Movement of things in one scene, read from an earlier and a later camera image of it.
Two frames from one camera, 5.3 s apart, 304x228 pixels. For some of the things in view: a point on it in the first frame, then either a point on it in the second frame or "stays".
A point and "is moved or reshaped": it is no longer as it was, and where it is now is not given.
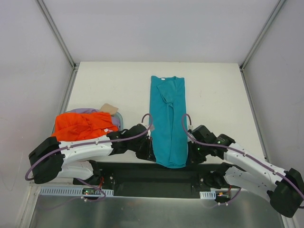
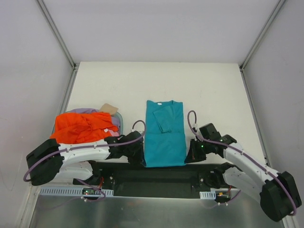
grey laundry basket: x=121 y=126 stays
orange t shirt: x=71 y=125 stays
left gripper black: x=146 y=152 to x=137 y=154
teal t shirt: x=167 y=108 is moved or reshaped
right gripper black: x=194 y=154 stays
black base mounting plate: x=146 y=180 stays
